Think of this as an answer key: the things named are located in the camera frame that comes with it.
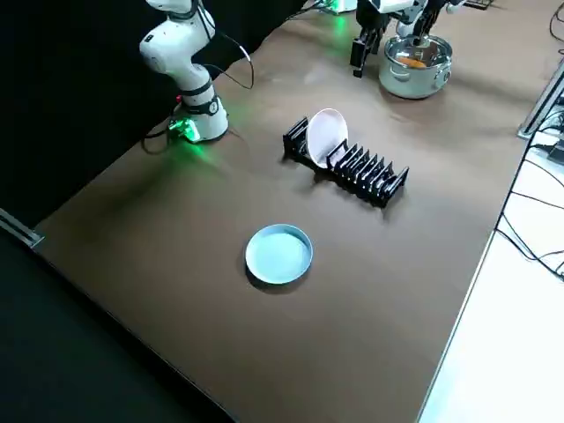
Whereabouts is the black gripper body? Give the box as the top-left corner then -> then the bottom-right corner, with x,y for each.
355,0 -> 389,45
416,0 -> 444,21

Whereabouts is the glass pot lid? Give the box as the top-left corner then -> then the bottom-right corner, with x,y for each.
383,35 -> 453,71

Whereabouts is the stainless steel pot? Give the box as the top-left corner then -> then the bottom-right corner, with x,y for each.
378,35 -> 454,99

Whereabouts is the white plate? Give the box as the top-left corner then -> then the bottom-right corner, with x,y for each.
306,108 -> 351,169

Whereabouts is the light blue plate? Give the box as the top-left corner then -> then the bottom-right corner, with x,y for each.
244,223 -> 315,286

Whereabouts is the black dish rack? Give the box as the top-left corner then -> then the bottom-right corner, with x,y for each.
281,115 -> 410,209

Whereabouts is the aluminium profile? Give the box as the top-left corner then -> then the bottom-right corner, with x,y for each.
0,206 -> 45,248

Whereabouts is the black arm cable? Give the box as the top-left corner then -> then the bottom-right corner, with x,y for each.
193,0 -> 256,92

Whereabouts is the aluminium post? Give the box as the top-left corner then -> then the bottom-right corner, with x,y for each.
517,61 -> 564,140

